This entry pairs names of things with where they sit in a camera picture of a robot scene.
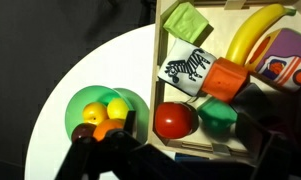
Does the yellow toy lemon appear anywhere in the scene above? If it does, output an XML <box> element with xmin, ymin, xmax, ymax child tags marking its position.
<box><xmin>81</xmin><ymin>101</ymin><xmax>110</xmax><ymax>126</ymax></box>
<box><xmin>106</xmin><ymin>97</ymin><xmax>131</xmax><ymax>121</ymax></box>

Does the lime green block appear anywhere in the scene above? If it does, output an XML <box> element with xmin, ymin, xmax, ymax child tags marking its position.
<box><xmin>162</xmin><ymin>1</ymin><xmax>210</xmax><ymax>45</ymax></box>

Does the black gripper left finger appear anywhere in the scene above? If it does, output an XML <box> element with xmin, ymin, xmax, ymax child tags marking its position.
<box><xmin>54</xmin><ymin>109</ymin><xmax>198</xmax><ymax>180</ymax></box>

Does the red toy tomato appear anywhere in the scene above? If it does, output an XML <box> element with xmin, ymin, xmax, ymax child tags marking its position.
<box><xmin>153</xmin><ymin>101</ymin><xmax>195</xmax><ymax>140</ymax></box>

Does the blue block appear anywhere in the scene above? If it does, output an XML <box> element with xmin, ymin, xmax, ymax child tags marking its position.
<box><xmin>173</xmin><ymin>152</ymin><xmax>205</xmax><ymax>162</ymax></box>

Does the orange toy fruit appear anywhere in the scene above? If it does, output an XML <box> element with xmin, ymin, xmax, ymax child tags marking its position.
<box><xmin>92</xmin><ymin>118</ymin><xmax>126</xmax><ymax>143</ymax></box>

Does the white zebra plush cube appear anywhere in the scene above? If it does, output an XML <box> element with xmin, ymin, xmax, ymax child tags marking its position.
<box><xmin>156</xmin><ymin>37</ymin><xmax>218</xmax><ymax>98</ymax></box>

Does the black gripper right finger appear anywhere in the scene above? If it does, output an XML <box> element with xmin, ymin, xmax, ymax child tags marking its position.
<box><xmin>234</xmin><ymin>112</ymin><xmax>301</xmax><ymax>180</ymax></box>

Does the orange block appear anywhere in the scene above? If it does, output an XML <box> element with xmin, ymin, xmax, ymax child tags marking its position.
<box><xmin>201</xmin><ymin>56</ymin><xmax>251</xmax><ymax>104</ymax></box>

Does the purple plush cube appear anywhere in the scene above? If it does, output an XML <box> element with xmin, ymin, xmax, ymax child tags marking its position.
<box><xmin>244</xmin><ymin>27</ymin><xmax>301</xmax><ymax>93</ymax></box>

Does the dark red toy plum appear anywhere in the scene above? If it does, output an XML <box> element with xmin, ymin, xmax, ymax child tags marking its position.
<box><xmin>70</xmin><ymin>122</ymin><xmax>97</xmax><ymax>144</ymax></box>

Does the yellow toy banana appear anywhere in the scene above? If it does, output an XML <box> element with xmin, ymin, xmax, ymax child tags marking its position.
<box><xmin>224</xmin><ymin>3</ymin><xmax>297</xmax><ymax>67</ymax></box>

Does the green plastic bowl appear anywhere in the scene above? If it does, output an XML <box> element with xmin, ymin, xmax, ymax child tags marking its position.
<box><xmin>64</xmin><ymin>84</ymin><xmax>151</xmax><ymax>145</ymax></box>

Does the wooden crate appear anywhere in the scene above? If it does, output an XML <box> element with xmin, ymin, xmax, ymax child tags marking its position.
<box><xmin>147</xmin><ymin>0</ymin><xmax>301</xmax><ymax>160</ymax></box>

